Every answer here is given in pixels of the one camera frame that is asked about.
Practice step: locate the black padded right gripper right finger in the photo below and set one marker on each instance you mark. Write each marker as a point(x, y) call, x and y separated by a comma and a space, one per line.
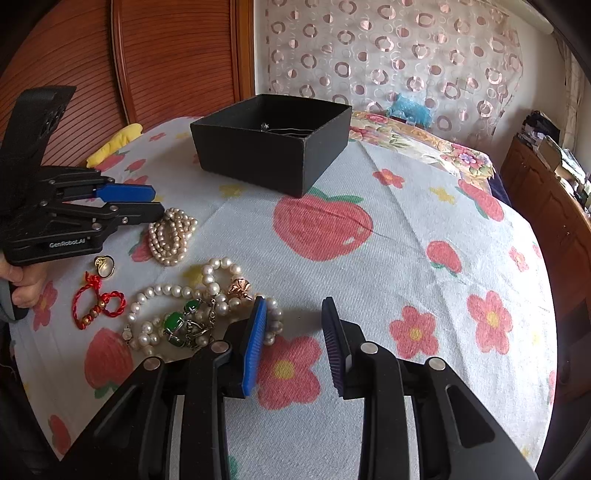
point(365, 370)

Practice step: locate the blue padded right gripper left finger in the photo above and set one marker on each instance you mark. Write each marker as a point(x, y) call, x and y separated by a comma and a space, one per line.
point(225, 369)

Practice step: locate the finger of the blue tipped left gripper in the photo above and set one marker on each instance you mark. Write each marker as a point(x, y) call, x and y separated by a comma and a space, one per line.
point(126, 193)

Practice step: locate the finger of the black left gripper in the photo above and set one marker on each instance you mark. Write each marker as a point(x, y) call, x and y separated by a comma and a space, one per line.
point(131, 213)

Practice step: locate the rose gold flower brooch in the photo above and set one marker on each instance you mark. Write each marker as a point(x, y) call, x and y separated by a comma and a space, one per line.
point(239, 288)

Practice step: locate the black cardboard jewelry box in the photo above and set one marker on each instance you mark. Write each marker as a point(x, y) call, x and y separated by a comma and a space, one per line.
point(279, 142)

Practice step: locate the person's left hand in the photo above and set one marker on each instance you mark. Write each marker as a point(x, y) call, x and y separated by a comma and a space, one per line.
point(28, 282)

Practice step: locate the yellow plush toy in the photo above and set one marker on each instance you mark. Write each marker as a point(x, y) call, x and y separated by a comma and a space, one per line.
point(120, 139)

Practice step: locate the strawberry flower print cloth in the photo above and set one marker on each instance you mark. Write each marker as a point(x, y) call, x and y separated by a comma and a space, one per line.
point(424, 262)

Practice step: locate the brown wooden wardrobe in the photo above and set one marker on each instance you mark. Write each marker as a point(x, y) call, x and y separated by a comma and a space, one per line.
point(140, 62)

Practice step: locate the floral bed quilt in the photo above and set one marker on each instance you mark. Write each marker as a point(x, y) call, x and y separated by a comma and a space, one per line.
point(473, 166)

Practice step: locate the wooden side cabinet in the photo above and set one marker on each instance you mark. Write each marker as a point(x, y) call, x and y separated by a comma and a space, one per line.
point(563, 233)

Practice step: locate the blue plush toy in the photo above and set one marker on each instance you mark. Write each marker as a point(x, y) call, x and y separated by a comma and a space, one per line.
point(411, 110)

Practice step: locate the stack of books and papers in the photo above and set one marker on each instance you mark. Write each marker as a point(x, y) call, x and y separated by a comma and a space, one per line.
point(541, 135)

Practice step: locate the pink circle pattern curtain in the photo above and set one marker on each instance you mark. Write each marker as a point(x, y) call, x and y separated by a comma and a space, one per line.
point(463, 57)

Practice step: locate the side window curtain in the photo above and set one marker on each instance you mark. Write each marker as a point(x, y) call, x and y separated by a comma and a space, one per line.
point(574, 91)

